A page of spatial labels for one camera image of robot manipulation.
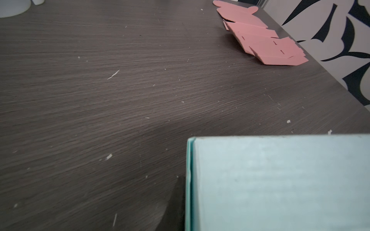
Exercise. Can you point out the light blue paper box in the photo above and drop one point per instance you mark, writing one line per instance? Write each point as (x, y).
(278, 183)

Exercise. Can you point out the white round alarm clock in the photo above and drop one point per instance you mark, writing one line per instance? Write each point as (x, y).
(9, 8)

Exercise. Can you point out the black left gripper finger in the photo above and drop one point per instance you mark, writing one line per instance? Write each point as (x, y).
(174, 216)

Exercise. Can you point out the pink flat paper boxes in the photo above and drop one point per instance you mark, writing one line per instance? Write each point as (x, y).
(256, 39)

